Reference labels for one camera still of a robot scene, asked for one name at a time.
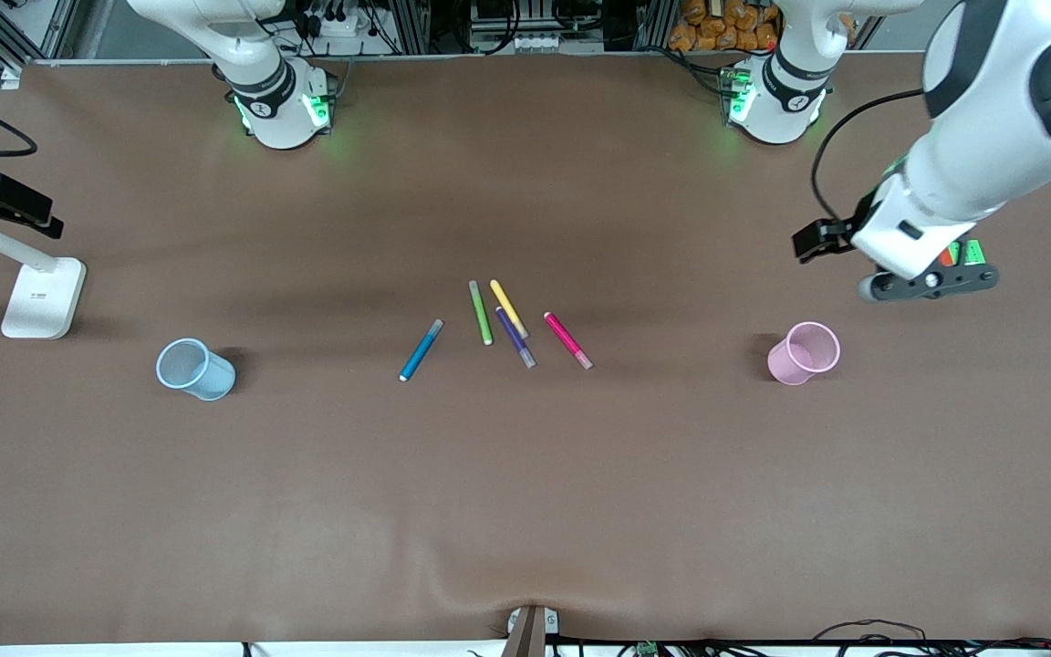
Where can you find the green marker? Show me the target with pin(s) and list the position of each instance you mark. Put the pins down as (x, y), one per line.
(481, 313)

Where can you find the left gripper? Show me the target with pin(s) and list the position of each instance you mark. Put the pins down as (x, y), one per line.
(840, 233)

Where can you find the white power strip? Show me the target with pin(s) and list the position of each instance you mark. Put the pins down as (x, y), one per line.
(539, 42)
(343, 26)

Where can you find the blue marker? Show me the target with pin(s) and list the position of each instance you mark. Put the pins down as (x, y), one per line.
(421, 350)

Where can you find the light blue mesh cup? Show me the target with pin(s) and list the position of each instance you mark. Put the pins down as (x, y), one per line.
(206, 379)

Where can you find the purple marker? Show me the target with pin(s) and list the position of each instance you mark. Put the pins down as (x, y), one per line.
(516, 339)

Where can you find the small green circuit board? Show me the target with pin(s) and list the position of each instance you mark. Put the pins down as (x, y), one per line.
(646, 650)

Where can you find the pink mesh cup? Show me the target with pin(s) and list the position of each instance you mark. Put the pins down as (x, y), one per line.
(785, 365)

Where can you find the yellow marker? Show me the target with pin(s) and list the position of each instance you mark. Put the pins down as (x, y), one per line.
(507, 306)

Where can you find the pink marker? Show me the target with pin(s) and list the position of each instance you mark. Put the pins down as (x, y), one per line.
(566, 338)

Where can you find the table edge clamp bracket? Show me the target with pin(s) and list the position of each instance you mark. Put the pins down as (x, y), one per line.
(530, 634)

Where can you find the white desk lamp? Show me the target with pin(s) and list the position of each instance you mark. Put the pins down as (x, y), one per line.
(42, 301)

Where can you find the colourful puzzle cube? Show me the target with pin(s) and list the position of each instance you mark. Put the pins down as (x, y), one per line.
(972, 253)

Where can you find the orange packets pile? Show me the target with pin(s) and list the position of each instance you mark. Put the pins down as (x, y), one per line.
(699, 36)

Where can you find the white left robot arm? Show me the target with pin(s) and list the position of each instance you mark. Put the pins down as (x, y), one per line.
(991, 137)

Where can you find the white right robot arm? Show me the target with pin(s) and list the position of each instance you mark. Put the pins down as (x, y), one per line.
(279, 119)

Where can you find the aluminium frame profile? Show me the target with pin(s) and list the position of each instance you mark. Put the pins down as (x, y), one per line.
(56, 27)

